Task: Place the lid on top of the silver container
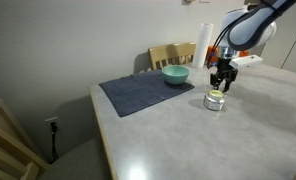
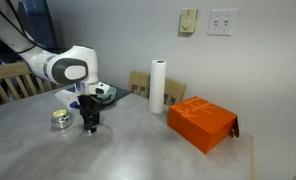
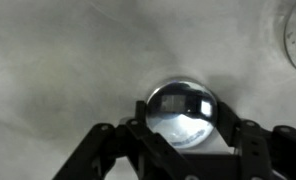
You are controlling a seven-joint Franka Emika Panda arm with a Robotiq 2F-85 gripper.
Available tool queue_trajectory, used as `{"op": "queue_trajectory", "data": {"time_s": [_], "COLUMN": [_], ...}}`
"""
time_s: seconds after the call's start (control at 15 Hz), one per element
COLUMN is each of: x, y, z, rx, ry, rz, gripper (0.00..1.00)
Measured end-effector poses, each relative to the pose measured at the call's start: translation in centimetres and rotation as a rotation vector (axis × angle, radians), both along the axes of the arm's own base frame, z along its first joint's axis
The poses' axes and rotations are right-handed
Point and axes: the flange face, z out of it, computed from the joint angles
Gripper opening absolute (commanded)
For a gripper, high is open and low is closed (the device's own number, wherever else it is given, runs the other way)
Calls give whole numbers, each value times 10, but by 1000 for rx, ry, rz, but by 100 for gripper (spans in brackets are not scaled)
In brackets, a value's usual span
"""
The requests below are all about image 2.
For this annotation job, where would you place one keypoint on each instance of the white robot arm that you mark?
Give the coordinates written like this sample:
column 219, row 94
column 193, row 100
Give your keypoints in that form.
column 71, row 71

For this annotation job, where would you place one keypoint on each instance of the wooden chair with grey seat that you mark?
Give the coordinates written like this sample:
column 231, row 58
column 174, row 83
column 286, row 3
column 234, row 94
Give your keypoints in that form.
column 8, row 71

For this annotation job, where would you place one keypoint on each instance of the white paper towel roll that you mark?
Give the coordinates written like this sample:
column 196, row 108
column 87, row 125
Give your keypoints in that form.
column 157, row 86

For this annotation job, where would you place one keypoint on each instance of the dark blue cloth placemat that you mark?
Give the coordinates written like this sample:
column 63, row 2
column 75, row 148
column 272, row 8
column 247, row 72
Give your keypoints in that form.
column 122, row 93

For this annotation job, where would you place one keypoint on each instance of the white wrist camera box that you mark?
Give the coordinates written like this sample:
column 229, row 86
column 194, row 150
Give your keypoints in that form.
column 99, row 88

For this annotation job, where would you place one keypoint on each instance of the orange cardboard box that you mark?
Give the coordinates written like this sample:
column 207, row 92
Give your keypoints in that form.
column 201, row 123

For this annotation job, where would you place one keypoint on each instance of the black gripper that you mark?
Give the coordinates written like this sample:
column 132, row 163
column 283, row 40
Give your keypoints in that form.
column 89, row 106

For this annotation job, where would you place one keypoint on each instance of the wooden chair with slatted back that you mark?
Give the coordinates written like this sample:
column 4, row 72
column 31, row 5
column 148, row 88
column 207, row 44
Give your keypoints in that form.
column 174, row 88

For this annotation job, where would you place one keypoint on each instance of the teal bowl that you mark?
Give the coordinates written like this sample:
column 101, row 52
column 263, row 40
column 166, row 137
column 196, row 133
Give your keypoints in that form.
column 111, row 95

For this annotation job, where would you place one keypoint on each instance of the white light switch plate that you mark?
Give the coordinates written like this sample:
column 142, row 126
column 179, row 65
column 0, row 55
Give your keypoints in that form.
column 222, row 22

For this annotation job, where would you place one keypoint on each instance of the silver container with yellow candle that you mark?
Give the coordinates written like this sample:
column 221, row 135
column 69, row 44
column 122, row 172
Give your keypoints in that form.
column 62, row 121

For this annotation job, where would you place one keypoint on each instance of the dark flat screen panel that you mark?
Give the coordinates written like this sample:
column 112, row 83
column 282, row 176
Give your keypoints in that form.
column 38, row 20

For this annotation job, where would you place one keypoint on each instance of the beige wall thermostat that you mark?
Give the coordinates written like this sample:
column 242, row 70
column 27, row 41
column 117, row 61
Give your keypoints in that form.
column 188, row 20

